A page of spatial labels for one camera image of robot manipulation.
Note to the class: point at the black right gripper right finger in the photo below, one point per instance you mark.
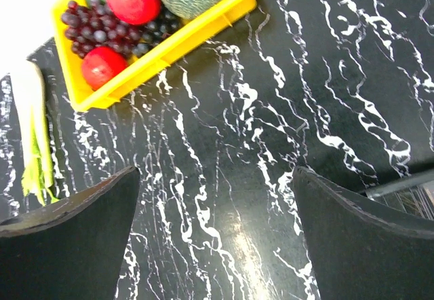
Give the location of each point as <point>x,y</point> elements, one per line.
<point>359,248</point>

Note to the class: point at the red purple grape bunch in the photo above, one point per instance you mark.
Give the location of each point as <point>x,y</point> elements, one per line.
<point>96,26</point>

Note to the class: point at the yellow plastic fruit bin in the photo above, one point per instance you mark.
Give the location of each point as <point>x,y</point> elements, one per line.
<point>140,70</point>

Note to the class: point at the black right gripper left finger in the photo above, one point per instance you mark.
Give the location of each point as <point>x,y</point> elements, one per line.
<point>73,248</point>

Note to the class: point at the dark blue grape bunch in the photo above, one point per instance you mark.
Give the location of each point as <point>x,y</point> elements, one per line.
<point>156,31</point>

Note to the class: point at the black metal base plate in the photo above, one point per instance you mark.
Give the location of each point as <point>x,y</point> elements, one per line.
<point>411,194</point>

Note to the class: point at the green white leek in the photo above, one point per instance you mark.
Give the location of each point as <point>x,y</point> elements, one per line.
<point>28,88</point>

